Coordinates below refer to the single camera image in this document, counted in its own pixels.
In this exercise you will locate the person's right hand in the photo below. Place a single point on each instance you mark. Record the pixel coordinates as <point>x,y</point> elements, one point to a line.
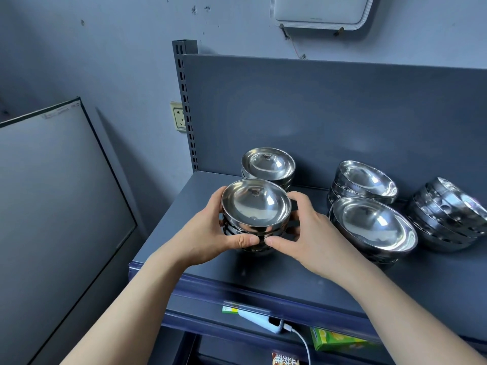
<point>319,243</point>

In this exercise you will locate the person's left hand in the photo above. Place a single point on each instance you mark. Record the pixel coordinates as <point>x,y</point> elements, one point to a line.
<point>198,239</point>

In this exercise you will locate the person's right thumb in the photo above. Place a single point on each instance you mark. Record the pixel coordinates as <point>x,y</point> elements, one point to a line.
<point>281,245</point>

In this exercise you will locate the person's left thumb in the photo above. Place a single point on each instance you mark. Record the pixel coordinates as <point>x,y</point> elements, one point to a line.
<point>243,242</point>

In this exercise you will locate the stack of steel bowls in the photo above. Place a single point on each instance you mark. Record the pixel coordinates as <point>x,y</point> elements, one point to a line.
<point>374,228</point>
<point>367,182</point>
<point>268,165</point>
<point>255,205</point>
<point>445,220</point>

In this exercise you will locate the person's right forearm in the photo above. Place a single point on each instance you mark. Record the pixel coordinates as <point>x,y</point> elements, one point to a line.
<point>399,319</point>

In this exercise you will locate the person's left forearm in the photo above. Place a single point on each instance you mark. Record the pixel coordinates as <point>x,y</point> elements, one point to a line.
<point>129,315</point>

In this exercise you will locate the green and yellow label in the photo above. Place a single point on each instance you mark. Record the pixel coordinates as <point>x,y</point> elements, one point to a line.
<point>229,309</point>

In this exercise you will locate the white handheld device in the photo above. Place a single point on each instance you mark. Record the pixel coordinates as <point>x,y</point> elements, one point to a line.
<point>258,321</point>

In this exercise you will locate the green box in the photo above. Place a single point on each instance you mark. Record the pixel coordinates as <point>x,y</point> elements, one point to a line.
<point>338,340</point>

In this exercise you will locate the red snack packet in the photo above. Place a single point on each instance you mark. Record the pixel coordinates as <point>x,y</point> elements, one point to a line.
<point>285,359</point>

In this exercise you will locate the grey metal shelf unit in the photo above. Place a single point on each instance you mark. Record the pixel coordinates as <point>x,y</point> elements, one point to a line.
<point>342,110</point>

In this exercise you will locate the black-framed white board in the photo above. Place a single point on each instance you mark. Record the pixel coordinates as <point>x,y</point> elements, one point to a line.
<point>57,224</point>

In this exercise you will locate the blue shelf price rail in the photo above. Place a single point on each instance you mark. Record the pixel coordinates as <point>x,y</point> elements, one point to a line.
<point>228,290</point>

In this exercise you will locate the white wall socket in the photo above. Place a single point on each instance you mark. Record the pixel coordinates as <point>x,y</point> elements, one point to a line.
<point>178,117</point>

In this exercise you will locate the white wall-mounted box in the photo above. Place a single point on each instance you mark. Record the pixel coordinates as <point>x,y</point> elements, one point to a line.
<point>323,9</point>

